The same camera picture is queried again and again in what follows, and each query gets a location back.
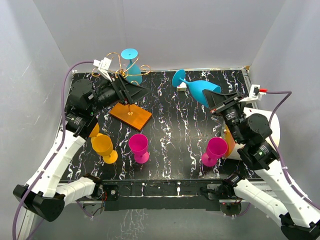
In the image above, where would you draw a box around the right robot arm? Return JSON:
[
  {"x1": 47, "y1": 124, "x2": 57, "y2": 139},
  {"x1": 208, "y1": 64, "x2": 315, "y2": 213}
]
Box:
[{"x1": 202, "y1": 89, "x2": 320, "y2": 240}]

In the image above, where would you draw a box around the blue wine glass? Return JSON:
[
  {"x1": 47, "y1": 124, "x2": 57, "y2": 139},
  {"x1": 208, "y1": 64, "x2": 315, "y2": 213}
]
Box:
[
  {"x1": 121, "y1": 48, "x2": 142, "y2": 85},
  {"x1": 172, "y1": 69, "x2": 221, "y2": 108}
]

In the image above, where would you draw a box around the white bucket orange lid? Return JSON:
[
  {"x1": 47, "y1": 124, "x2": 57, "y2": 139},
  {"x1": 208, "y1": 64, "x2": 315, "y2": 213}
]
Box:
[{"x1": 220, "y1": 107, "x2": 281, "y2": 161}]

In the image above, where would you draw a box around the orange wine glass front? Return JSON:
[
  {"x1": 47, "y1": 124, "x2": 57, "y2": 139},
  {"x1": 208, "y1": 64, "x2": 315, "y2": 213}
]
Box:
[{"x1": 91, "y1": 133, "x2": 118, "y2": 164}]

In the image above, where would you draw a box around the black front mounting rail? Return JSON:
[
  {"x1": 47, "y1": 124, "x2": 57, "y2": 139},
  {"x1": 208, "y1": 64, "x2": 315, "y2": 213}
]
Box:
[{"x1": 82, "y1": 178, "x2": 242, "y2": 212}]

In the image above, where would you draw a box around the orange wine glass rear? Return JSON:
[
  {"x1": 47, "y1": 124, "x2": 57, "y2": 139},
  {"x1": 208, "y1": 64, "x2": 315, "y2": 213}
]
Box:
[{"x1": 89, "y1": 123, "x2": 102, "y2": 142}]

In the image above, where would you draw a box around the blue wine glass front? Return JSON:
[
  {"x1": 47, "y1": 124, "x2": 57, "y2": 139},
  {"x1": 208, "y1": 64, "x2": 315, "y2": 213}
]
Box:
[{"x1": 172, "y1": 69, "x2": 221, "y2": 108}]

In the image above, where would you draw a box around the pink wine glass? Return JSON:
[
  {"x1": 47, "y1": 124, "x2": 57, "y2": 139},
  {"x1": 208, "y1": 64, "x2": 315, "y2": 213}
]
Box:
[
  {"x1": 201, "y1": 137, "x2": 228, "y2": 167},
  {"x1": 128, "y1": 133, "x2": 150, "y2": 164}
]

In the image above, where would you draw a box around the gold wire glass rack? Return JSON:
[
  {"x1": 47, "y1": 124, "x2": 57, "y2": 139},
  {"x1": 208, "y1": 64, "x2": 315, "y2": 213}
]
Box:
[{"x1": 90, "y1": 52, "x2": 153, "y2": 132}]

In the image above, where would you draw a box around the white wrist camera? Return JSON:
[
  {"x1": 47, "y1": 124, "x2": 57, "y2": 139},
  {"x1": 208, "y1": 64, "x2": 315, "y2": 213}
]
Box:
[
  {"x1": 240, "y1": 84, "x2": 268, "y2": 104},
  {"x1": 93, "y1": 57, "x2": 112, "y2": 82}
]

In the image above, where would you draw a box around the pink wine glass right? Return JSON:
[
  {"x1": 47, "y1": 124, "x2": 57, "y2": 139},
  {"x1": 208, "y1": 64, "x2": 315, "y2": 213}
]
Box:
[{"x1": 201, "y1": 137, "x2": 228, "y2": 167}]

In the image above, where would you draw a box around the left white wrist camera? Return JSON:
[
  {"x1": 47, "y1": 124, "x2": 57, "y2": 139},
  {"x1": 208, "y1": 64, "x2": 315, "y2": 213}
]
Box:
[{"x1": 93, "y1": 57, "x2": 112, "y2": 82}]

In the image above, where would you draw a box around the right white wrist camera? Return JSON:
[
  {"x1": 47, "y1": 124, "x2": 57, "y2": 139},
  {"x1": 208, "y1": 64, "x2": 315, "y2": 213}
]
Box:
[{"x1": 240, "y1": 84, "x2": 268, "y2": 104}]

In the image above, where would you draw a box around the orange wine glass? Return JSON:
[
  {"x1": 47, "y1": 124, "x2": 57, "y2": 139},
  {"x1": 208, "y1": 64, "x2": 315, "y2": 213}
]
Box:
[
  {"x1": 89, "y1": 123, "x2": 102, "y2": 142},
  {"x1": 91, "y1": 133, "x2": 118, "y2": 164}
]

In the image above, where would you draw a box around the pink wine glass left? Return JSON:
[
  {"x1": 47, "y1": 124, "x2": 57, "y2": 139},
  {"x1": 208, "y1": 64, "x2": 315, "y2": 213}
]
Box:
[{"x1": 128, "y1": 133, "x2": 150, "y2": 164}]

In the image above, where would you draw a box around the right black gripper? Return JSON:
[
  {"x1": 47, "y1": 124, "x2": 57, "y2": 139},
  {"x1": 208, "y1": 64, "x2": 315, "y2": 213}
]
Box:
[{"x1": 203, "y1": 89, "x2": 245, "y2": 144}]

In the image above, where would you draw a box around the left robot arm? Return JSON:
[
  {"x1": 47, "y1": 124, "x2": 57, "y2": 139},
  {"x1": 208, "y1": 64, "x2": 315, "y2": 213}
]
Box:
[{"x1": 13, "y1": 74, "x2": 150, "y2": 222}]

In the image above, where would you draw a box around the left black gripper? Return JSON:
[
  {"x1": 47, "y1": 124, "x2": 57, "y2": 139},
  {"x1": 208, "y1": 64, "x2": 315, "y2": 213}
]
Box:
[{"x1": 88, "y1": 73, "x2": 151, "y2": 115}]

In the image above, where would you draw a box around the small white box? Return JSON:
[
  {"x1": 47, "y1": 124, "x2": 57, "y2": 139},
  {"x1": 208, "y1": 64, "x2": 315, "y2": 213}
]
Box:
[{"x1": 176, "y1": 82, "x2": 187, "y2": 92}]

